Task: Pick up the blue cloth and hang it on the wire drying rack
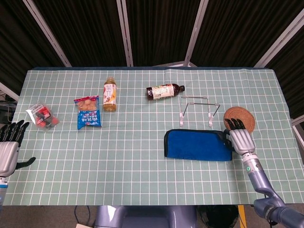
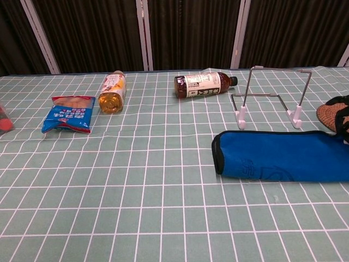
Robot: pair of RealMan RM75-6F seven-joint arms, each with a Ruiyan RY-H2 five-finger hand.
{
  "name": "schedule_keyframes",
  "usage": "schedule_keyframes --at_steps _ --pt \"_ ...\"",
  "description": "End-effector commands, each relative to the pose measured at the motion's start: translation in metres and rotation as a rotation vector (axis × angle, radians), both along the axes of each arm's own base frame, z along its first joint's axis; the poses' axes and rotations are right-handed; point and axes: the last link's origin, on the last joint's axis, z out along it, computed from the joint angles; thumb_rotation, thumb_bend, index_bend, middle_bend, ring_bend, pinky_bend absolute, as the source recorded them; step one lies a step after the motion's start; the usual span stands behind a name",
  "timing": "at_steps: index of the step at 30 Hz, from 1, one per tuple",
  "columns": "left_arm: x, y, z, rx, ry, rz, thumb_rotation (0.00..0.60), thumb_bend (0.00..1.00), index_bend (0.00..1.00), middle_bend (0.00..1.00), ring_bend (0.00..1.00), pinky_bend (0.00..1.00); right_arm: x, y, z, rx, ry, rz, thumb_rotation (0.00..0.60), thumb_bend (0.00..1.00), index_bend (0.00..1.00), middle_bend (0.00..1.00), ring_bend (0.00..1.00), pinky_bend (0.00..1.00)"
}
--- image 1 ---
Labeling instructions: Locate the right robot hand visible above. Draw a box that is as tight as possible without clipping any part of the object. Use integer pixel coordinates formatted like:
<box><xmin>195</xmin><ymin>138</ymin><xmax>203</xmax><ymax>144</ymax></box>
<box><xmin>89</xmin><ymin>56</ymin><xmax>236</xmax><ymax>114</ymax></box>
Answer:
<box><xmin>224</xmin><ymin>118</ymin><xmax>257</xmax><ymax>156</ymax></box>

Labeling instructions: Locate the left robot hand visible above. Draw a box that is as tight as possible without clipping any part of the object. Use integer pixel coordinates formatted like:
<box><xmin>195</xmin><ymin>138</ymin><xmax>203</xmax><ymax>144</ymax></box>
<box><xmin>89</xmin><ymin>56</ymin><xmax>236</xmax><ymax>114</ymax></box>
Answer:
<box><xmin>0</xmin><ymin>120</ymin><xmax>37</xmax><ymax>178</ymax></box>

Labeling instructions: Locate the dark blue cloth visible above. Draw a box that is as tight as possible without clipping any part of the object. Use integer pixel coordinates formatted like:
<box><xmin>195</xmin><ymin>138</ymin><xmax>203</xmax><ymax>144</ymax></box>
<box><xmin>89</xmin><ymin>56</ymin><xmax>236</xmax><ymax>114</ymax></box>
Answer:
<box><xmin>163</xmin><ymin>129</ymin><xmax>233</xmax><ymax>162</ymax></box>

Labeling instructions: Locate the round woven brown coaster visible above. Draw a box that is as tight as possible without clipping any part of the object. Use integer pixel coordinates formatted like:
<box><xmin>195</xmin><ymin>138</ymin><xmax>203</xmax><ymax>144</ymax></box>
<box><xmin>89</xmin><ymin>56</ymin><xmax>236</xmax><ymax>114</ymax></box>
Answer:
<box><xmin>223</xmin><ymin>106</ymin><xmax>256</xmax><ymax>134</ymax></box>

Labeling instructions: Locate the clear bag of red items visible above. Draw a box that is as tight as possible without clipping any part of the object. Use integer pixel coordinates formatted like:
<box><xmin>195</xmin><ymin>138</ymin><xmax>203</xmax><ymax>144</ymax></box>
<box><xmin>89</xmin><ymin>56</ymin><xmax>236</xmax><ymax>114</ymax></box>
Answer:
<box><xmin>25</xmin><ymin>102</ymin><xmax>60</xmax><ymax>132</ymax></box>

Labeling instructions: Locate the black pleated curtain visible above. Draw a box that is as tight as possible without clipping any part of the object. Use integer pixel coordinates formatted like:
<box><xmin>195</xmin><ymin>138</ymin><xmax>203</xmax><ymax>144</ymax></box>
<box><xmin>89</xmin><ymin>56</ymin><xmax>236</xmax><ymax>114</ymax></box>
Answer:
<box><xmin>0</xmin><ymin>0</ymin><xmax>65</xmax><ymax>95</ymax></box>
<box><xmin>267</xmin><ymin>22</ymin><xmax>304</xmax><ymax>119</ymax></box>
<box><xmin>191</xmin><ymin>0</ymin><xmax>304</xmax><ymax>67</ymax></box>
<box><xmin>125</xmin><ymin>0</ymin><xmax>202</xmax><ymax>67</ymax></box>
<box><xmin>33</xmin><ymin>0</ymin><xmax>128</xmax><ymax>67</ymax></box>

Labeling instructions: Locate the blue snack bag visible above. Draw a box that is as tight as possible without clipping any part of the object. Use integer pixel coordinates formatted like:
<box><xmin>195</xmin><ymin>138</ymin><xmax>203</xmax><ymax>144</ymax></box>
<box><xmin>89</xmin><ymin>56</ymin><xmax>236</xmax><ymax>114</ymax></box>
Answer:
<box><xmin>73</xmin><ymin>95</ymin><xmax>103</xmax><ymax>131</ymax></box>

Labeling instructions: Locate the dark tea bottle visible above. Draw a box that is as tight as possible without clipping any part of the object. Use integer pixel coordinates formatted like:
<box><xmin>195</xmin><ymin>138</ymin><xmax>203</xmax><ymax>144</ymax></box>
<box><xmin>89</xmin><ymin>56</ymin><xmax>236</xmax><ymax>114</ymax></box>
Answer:
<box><xmin>146</xmin><ymin>83</ymin><xmax>185</xmax><ymax>102</ymax></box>

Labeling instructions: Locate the green checkered tablecloth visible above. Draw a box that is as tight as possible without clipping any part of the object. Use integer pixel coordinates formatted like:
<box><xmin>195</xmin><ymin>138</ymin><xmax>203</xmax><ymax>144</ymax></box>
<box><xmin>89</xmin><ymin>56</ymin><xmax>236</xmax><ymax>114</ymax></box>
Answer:
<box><xmin>3</xmin><ymin>67</ymin><xmax>300</xmax><ymax>206</ymax></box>

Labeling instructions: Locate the yellow tea bottle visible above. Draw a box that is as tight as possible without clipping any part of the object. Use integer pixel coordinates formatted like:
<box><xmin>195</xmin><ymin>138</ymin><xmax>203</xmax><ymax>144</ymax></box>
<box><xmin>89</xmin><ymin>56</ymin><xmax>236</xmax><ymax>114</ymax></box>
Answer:
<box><xmin>102</xmin><ymin>76</ymin><xmax>118</xmax><ymax>113</ymax></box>

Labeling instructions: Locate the lavender robot torso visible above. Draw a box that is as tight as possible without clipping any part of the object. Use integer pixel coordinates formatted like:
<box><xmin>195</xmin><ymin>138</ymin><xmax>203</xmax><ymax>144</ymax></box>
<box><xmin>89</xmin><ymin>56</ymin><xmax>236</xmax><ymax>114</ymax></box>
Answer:
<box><xmin>95</xmin><ymin>205</ymin><xmax>198</xmax><ymax>228</ymax></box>

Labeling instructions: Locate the white metal frame post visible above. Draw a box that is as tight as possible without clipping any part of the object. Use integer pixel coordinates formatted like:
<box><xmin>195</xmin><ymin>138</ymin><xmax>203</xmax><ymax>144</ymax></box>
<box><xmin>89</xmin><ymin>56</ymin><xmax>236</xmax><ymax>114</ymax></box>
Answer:
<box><xmin>23</xmin><ymin>0</ymin><xmax>72</xmax><ymax>68</ymax></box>
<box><xmin>0</xmin><ymin>82</ymin><xmax>20</xmax><ymax>102</ymax></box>
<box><xmin>291</xmin><ymin>117</ymin><xmax>304</xmax><ymax>143</ymax></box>
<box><xmin>115</xmin><ymin>0</ymin><xmax>134</xmax><ymax>67</ymax></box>
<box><xmin>183</xmin><ymin>0</ymin><xmax>210</xmax><ymax>67</ymax></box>
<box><xmin>253</xmin><ymin>9</ymin><xmax>304</xmax><ymax>68</ymax></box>

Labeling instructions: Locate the metal wire rack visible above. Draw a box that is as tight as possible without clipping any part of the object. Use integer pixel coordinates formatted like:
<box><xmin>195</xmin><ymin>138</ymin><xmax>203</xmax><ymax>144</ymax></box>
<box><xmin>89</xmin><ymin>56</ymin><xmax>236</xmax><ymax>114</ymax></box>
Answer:
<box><xmin>178</xmin><ymin>95</ymin><xmax>221</xmax><ymax>128</ymax></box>

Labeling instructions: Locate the yellow strap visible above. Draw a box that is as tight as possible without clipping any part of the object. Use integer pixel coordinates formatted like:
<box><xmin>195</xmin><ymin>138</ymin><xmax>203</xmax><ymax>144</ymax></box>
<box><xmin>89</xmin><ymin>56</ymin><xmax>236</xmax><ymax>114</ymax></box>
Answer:
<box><xmin>238</xmin><ymin>205</ymin><xmax>246</xmax><ymax>228</ymax></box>

